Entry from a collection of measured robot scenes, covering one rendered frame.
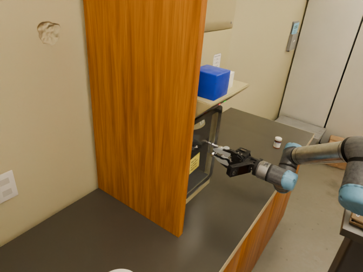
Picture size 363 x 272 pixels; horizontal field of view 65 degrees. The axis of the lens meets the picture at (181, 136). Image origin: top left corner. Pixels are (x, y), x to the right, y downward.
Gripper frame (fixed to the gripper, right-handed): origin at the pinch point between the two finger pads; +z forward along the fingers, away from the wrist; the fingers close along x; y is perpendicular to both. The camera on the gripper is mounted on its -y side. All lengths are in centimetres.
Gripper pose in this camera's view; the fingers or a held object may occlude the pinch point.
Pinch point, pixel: (214, 153)
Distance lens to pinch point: 127.9
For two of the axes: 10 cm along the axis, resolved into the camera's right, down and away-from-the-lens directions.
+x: 0.6, -8.7, -4.9
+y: 5.8, -3.7, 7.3
